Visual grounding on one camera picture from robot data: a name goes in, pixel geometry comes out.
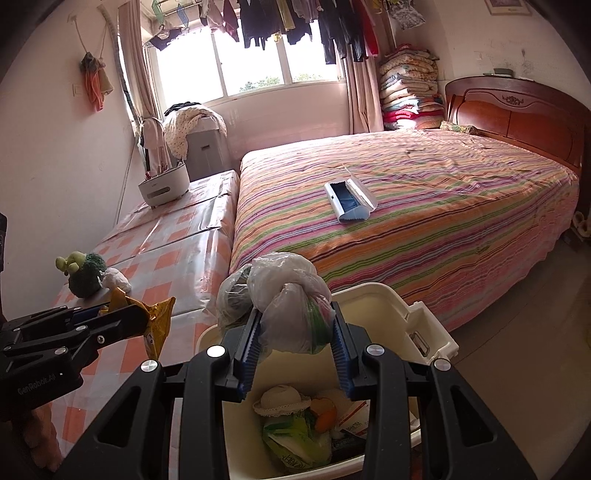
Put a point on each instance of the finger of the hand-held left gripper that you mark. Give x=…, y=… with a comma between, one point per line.
x=87, y=314
x=120, y=325

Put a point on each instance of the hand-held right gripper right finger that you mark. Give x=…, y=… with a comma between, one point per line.
x=346, y=364

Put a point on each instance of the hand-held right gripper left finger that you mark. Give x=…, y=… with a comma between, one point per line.
x=247, y=360

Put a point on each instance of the white fluffy cloth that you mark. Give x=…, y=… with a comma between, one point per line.
x=341, y=400

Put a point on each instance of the yellow snack bag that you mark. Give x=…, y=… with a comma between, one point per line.
x=159, y=323

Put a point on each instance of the cream plastic trash bin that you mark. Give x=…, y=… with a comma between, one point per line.
x=286, y=369

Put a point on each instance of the white medicine box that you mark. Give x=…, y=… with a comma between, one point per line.
x=353, y=417

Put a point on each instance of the white lace-edged pad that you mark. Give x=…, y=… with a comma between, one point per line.
x=281, y=401

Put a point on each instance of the orange peel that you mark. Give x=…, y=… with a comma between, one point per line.
x=323, y=415

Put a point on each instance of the translucent plastic bag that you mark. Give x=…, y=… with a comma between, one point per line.
x=286, y=304

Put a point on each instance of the green plastic bag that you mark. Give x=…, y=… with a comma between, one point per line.
x=295, y=438

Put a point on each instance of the person's left hand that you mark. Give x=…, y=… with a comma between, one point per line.
x=41, y=438

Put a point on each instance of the green broccoli plush toy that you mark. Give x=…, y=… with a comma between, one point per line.
x=85, y=277

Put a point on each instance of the crumpled white plastic wrap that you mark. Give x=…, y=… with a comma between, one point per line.
x=115, y=279

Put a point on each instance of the white desktop organizer box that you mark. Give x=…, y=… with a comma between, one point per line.
x=164, y=187

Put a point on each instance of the white and blue case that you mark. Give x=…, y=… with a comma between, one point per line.
x=351, y=201

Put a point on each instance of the striped bed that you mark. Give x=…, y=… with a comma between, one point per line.
x=415, y=207

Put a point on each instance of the pale pink hanging garment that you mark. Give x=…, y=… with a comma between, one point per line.
x=154, y=147

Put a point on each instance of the white air cooler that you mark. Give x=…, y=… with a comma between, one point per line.
x=207, y=154

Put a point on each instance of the dotted cream blanket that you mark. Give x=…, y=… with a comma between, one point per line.
x=189, y=129

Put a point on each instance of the black garment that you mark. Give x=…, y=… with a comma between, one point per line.
x=182, y=107

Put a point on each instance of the beige curtain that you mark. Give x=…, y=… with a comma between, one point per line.
x=138, y=60
x=362, y=92

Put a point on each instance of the patterned pillow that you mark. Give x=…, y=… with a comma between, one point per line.
x=459, y=127

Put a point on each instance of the white slippers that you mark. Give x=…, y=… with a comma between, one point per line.
x=581, y=226

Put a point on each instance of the stack of folded quilts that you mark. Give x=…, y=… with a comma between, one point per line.
x=408, y=87

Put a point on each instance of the window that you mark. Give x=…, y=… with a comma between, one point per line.
x=254, y=64

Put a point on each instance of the wooden headboard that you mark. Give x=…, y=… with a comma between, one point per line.
x=521, y=110

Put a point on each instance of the small grey object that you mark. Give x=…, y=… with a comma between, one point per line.
x=502, y=71

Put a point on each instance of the row of hanging clothes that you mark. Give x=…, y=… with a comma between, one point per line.
x=300, y=23

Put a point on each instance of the white wall switch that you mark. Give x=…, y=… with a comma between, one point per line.
x=77, y=89

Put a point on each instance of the orange cloths on wall hook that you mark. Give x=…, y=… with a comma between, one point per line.
x=94, y=78

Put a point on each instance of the framed wall picture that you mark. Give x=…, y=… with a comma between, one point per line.
x=508, y=5

